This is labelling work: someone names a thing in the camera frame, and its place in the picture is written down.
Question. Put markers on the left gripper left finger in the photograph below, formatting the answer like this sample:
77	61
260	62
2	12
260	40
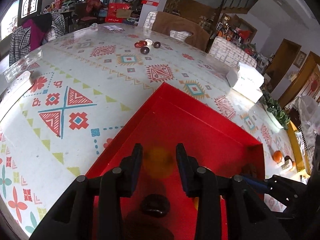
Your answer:
87	203

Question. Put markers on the dark plum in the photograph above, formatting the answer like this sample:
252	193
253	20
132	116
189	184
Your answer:
155	205

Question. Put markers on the small items on table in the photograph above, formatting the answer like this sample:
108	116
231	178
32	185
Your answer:
146	45

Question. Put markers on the white tissue pack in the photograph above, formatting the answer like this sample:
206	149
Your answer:
246	80

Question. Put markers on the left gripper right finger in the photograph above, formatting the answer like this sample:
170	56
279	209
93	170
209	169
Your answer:
228	207

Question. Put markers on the yellow cardboard tray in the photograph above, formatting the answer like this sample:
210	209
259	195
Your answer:
298	148

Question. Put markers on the white plate of spinach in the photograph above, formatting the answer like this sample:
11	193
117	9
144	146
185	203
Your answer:
274	110

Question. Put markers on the patterned chair back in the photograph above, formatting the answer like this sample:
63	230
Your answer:
230	54

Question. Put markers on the brown chair back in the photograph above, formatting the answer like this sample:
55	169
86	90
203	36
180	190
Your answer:
164	23

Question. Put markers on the red plastic tray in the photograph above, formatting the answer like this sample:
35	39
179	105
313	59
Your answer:
170	117

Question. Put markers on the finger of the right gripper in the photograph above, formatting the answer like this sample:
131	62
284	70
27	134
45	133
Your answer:
256	185

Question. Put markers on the orange mandarin fruit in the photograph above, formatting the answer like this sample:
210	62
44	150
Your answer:
277	156

